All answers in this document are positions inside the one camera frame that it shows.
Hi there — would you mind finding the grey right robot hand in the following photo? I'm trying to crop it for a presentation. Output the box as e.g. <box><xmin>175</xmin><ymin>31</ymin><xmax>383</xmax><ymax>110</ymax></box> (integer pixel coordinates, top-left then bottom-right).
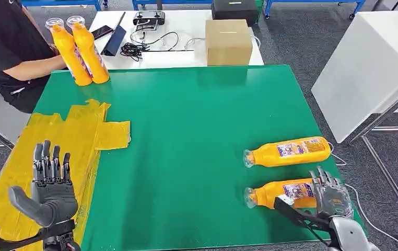
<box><xmin>308</xmin><ymin>166</ymin><xmax>354</xmax><ymax>220</ymax></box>

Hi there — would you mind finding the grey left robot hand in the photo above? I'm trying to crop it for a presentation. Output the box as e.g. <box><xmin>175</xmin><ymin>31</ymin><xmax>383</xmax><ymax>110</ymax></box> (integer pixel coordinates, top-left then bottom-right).
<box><xmin>7</xmin><ymin>140</ymin><xmax>79</xmax><ymax>229</ymax></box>

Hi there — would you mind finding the orange drink bottle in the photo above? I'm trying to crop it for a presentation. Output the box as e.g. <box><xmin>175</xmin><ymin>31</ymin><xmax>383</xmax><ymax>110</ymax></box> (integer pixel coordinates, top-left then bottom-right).
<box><xmin>242</xmin><ymin>136</ymin><xmax>332</xmax><ymax>169</ymax></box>
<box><xmin>66</xmin><ymin>15</ymin><xmax>110</xmax><ymax>85</ymax></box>
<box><xmin>244</xmin><ymin>178</ymin><xmax>318</xmax><ymax>210</ymax></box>
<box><xmin>44</xmin><ymin>17</ymin><xmax>93</xmax><ymax>87</ymax></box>

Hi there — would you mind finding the yellow sheet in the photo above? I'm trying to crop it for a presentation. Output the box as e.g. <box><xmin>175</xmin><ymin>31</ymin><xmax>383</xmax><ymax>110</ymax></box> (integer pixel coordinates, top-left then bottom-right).
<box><xmin>0</xmin><ymin>98</ymin><xmax>132</xmax><ymax>251</ymax></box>

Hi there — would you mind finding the large white board table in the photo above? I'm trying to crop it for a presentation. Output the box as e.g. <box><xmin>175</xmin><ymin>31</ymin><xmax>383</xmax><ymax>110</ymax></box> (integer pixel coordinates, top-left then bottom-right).
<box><xmin>311</xmin><ymin>9</ymin><xmax>398</xmax><ymax>144</ymax></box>

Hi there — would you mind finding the green table mat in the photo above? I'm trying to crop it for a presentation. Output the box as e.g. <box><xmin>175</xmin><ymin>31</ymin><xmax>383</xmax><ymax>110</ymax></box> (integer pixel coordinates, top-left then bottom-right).
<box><xmin>32</xmin><ymin>64</ymin><xmax>368</xmax><ymax>251</ymax></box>

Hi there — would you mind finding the person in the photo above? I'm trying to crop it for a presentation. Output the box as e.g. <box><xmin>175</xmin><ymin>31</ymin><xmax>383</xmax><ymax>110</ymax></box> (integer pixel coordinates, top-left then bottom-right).
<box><xmin>0</xmin><ymin>0</ymin><xmax>69</xmax><ymax>115</ymax></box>

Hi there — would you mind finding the dark blue tablet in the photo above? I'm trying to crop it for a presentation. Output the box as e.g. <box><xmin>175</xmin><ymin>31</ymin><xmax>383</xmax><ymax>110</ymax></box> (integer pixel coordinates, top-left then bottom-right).
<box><xmin>100</xmin><ymin>11</ymin><xmax>127</xmax><ymax>57</ymax></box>

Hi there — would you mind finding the black smartphone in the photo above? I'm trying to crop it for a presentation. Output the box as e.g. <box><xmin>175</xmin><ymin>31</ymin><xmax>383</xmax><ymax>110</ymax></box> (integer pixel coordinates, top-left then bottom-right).
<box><xmin>91</xmin><ymin>25</ymin><xmax>114</xmax><ymax>41</ymax></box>

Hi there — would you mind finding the brown cardboard box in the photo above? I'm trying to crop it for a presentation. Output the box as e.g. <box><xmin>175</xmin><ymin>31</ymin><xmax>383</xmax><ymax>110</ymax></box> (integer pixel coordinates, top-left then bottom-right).
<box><xmin>205</xmin><ymin>19</ymin><xmax>254</xmax><ymax>67</ymax></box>

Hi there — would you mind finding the black handheld controller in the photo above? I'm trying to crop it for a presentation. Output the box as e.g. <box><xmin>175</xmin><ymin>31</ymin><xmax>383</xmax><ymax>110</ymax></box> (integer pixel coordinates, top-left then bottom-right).
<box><xmin>132</xmin><ymin>10</ymin><xmax>166</xmax><ymax>26</ymax></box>

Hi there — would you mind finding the black box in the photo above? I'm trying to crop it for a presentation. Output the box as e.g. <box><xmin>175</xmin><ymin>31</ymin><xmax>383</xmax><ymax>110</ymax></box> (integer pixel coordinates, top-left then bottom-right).
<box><xmin>211</xmin><ymin>0</ymin><xmax>260</xmax><ymax>27</ymax></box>

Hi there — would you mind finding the white floor cable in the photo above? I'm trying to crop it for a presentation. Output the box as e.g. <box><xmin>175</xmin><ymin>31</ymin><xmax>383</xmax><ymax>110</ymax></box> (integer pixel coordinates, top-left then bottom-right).
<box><xmin>326</xmin><ymin>140</ymin><xmax>398</xmax><ymax>251</ymax></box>

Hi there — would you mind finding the metal table frame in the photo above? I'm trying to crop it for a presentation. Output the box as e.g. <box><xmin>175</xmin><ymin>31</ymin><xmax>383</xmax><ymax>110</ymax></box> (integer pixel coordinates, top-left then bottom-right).
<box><xmin>347</xmin><ymin>80</ymin><xmax>398</xmax><ymax>232</ymax></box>

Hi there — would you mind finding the black cable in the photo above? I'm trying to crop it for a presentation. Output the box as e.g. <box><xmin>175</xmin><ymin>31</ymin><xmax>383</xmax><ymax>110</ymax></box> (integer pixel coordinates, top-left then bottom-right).
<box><xmin>120</xmin><ymin>30</ymin><xmax>195</xmax><ymax>62</ymax></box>

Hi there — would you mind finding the blue metal frame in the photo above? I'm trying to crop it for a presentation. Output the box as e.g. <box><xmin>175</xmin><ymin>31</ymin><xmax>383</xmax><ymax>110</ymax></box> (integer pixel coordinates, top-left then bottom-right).
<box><xmin>264</xmin><ymin>0</ymin><xmax>367</xmax><ymax>19</ymax></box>
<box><xmin>132</xmin><ymin>0</ymin><xmax>214</xmax><ymax>10</ymax></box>
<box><xmin>20</xmin><ymin>0</ymin><xmax>103</xmax><ymax>11</ymax></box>

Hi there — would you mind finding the white cable on table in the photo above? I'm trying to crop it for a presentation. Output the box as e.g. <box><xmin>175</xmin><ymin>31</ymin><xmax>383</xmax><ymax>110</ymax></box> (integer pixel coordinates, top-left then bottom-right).
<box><xmin>184</xmin><ymin>36</ymin><xmax>207</xmax><ymax>51</ymax></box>

